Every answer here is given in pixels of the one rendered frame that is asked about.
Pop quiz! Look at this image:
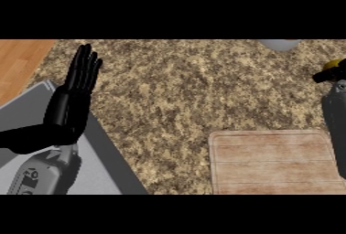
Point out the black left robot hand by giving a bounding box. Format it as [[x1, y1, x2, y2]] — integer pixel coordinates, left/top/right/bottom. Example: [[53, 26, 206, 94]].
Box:
[[0, 43, 104, 155]]

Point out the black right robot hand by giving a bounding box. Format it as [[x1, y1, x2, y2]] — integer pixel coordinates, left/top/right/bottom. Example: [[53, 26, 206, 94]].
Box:
[[311, 59, 346, 84]]

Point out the yellow lemon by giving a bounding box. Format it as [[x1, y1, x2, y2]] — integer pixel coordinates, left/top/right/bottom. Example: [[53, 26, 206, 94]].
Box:
[[322, 58, 345, 73]]

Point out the grey pot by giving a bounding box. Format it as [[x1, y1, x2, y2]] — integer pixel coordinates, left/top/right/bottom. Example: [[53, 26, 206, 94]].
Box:
[[257, 38, 303, 52]]

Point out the wooden cutting board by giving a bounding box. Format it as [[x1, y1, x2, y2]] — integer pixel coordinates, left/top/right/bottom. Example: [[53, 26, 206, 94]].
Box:
[[207, 129, 346, 196]]

